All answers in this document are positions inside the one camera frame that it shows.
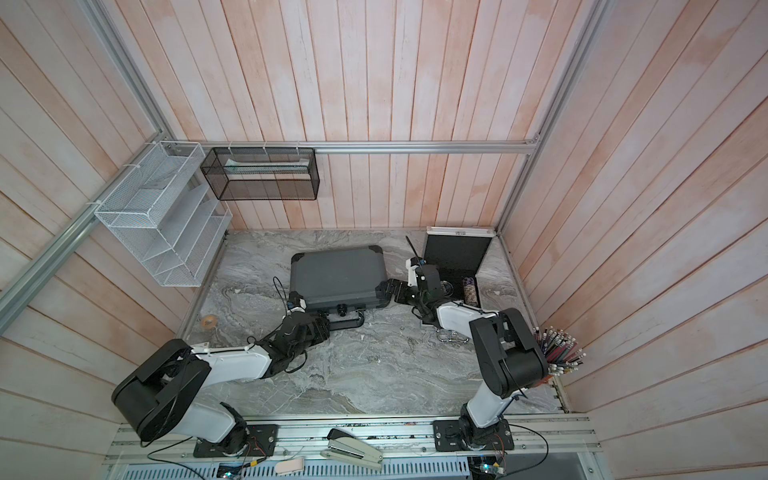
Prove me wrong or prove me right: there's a silver aluminium poker case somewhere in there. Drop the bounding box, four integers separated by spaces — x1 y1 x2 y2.
424 227 495 339

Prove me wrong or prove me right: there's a dark grey poker case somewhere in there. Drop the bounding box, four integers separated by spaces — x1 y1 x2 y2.
289 245 389 331

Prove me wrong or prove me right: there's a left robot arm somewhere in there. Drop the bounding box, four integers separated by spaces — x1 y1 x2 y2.
111 309 331 456

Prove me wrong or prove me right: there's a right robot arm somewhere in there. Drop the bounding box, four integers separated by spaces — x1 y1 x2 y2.
376 261 549 452

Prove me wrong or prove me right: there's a purple chip stack right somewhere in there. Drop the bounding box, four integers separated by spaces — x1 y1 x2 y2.
462 277 480 307

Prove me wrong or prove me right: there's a tape roll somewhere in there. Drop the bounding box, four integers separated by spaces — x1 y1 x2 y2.
200 315 219 331

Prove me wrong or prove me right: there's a grey stapler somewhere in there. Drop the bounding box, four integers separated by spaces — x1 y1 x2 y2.
320 428 383 471

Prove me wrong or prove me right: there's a pink eraser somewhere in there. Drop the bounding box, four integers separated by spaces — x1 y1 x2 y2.
274 457 305 476

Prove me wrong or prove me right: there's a red pencil cup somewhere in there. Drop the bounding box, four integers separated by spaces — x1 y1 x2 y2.
534 327 586 385

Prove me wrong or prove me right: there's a black mesh basket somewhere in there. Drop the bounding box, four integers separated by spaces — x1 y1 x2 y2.
201 146 320 201

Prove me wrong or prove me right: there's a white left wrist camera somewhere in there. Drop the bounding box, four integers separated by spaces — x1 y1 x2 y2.
286 291 306 313

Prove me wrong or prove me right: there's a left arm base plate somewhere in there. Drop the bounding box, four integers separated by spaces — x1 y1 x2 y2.
193 424 279 458

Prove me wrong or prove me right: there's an aluminium frame rail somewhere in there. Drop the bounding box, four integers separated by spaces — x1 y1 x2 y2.
202 140 538 154

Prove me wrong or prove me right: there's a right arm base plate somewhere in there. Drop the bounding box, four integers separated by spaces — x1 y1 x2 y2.
432 417 514 452

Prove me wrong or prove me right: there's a white wire mesh shelf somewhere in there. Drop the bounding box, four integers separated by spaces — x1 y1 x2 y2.
95 142 232 288

